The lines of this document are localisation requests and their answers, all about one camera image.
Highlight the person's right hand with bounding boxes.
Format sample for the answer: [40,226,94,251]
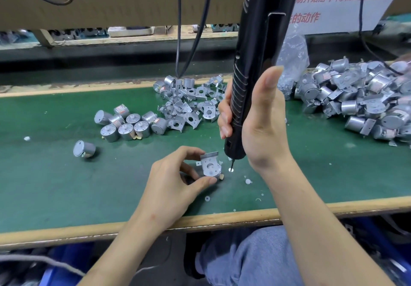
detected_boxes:
[217,66,294,174]

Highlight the person's left hand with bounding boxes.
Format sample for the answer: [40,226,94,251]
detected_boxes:
[138,146,218,233]

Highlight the silver round motor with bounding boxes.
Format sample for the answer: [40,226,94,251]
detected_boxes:
[198,159,225,181]

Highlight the pile of silver motors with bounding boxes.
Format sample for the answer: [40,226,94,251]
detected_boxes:
[72,104,169,160]

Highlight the pile of metal brackets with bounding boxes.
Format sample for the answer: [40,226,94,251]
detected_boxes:
[153,74,227,132]

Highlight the black electric screwdriver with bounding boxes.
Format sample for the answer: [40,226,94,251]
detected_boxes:
[223,0,303,172]

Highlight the pile of assembled motors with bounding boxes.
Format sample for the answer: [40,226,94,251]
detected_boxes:
[294,57,411,146]

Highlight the person's left forearm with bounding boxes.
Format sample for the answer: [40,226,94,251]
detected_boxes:
[78,215,188,286]

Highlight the person's right forearm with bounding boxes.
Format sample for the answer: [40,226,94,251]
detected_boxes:
[262,157,396,286]

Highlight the small clear plastic bag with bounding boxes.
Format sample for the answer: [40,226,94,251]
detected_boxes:
[276,29,310,99]

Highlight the green bench mat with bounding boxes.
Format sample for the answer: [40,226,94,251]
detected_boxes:
[0,80,411,233]

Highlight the grey blue trousers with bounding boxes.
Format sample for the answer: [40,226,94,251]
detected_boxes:
[196,226,306,286]

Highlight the blue plastic bin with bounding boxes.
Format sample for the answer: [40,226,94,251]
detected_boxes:
[39,243,94,286]

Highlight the white paper sign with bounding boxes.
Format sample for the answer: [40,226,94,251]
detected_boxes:
[286,0,411,36]

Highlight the dark blue crate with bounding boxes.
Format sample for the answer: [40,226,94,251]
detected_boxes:
[356,217,411,286]

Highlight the brown back panel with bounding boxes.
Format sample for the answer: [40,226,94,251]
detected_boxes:
[0,0,248,30]

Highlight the black hanging cable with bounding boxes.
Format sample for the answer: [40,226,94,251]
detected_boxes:
[175,0,183,78]
[180,0,216,78]

